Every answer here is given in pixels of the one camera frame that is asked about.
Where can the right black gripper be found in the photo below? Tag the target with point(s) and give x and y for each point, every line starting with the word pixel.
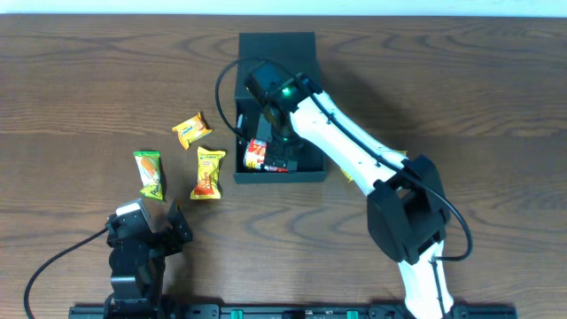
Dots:
pixel 282 157

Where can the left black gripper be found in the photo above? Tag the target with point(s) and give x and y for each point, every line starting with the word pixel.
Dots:
pixel 181 226

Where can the red Pringles can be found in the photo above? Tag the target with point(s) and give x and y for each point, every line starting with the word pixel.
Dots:
pixel 256 157

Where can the green wafer snack packet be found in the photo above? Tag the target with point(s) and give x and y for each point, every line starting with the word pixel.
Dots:
pixel 149 168

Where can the yellow-orange biscuit packet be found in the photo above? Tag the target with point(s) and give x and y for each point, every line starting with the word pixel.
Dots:
pixel 191 130

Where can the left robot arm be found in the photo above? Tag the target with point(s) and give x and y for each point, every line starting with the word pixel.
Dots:
pixel 138 260

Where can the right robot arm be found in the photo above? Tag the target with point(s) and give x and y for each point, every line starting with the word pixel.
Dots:
pixel 406 211

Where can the yellow-red snack packet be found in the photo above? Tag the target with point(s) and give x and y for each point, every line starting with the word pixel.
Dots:
pixel 207 186

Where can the dark green open gift box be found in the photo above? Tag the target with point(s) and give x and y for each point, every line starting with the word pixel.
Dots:
pixel 297 53

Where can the yellow Apollo cake packet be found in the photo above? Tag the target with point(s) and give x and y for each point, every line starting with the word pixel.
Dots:
pixel 350 179

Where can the black mounting rail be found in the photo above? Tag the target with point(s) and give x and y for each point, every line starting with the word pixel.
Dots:
pixel 381 311

